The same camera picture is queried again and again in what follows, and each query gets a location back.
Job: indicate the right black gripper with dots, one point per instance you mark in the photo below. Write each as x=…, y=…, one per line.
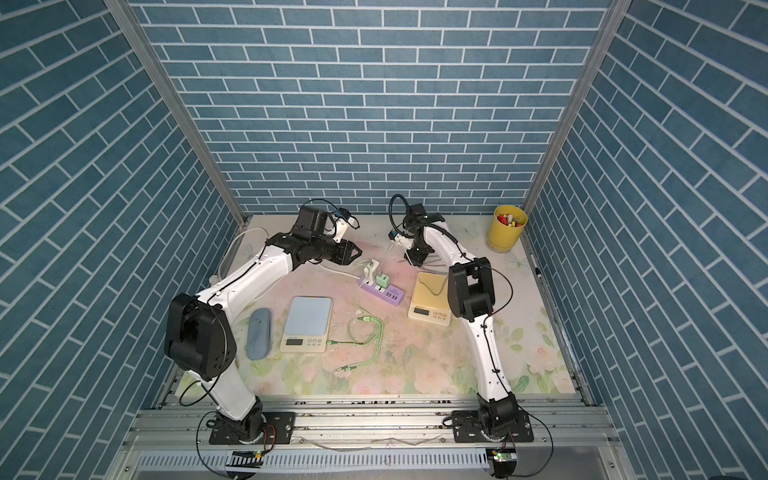
x=418, y=260

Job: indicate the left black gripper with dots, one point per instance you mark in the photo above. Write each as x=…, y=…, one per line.
x=344, y=252

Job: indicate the white charger adapter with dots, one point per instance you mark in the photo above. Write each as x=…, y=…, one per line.
x=370, y=271

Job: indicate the purple power strip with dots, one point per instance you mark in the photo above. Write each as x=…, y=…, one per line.
x=392, y=295

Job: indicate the yellow electronic scale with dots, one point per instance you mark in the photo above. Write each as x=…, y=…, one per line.
x=429, y=301

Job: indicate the blue electronic scale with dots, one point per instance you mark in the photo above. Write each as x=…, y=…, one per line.
x=307, y=325

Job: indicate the green charger adapter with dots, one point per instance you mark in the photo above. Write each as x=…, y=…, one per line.
x=382, y=281

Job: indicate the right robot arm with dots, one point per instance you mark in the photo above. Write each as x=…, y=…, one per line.
x=471, y=298

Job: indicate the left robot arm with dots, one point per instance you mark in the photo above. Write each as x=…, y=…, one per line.
x=199, y=337

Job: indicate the yellow pen cup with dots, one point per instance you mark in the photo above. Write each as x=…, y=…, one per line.
x=507, y=224

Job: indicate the grey blue case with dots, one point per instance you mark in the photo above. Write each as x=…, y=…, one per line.
x=259, y=334

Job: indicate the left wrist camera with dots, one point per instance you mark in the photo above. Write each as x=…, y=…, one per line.
x=343, y=220

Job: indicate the aluminium rail frame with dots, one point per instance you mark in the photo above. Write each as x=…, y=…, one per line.
x=387, y=437

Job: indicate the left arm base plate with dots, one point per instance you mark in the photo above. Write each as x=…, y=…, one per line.
x=271, y=428

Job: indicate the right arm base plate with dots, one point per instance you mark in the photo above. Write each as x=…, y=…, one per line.
x=466, y=427

